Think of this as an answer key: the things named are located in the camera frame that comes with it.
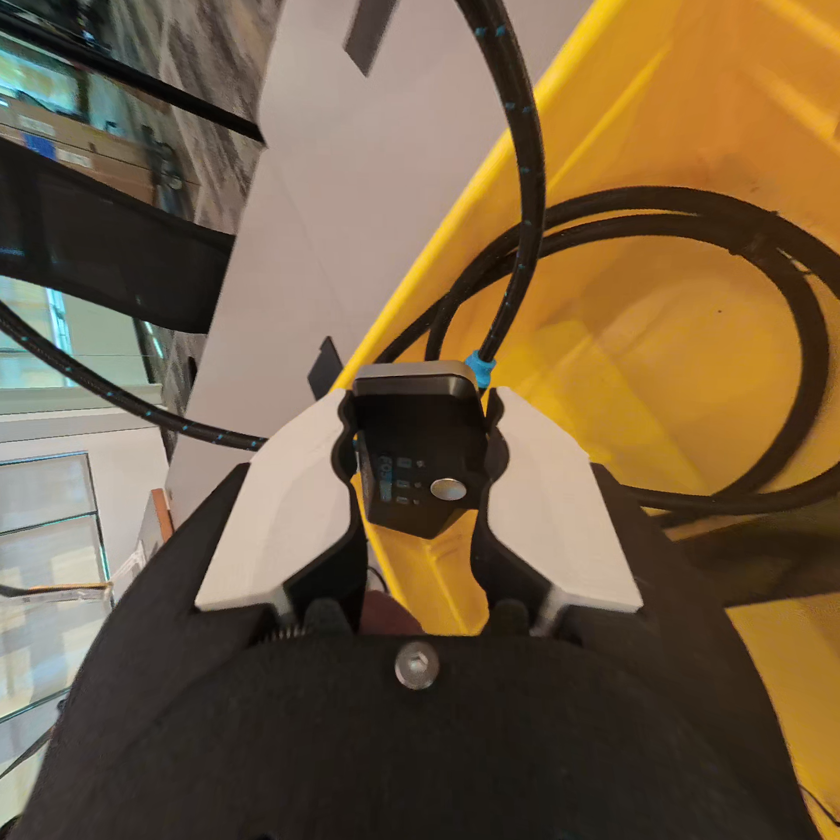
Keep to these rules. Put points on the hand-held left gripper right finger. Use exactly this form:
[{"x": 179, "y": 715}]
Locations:
[{"x": 558, "y": 525}]

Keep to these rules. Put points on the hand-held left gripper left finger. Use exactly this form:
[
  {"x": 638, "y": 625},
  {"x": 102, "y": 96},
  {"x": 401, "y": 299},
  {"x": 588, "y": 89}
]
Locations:
[{"x": 282, "y": 518}]

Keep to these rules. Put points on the dark grey hdmi switch box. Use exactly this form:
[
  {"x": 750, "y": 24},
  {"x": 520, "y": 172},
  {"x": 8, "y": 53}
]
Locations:
[{"x": 420, "y": 426}]

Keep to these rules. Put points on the yellow plastic bin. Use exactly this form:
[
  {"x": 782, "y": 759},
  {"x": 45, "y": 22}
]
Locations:
[{"x": 656, "y": 98}]

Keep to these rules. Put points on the black bin divider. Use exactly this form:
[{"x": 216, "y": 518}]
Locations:
[{"x": 754, "y": 564}]

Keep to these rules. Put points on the black high-back office chair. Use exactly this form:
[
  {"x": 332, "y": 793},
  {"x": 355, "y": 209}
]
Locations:
[{"x": 98, "y": 249}]

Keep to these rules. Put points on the tall cardboard boxes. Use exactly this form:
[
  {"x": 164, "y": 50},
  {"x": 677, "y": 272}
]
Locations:
[{"x": 85, "y": 148}]

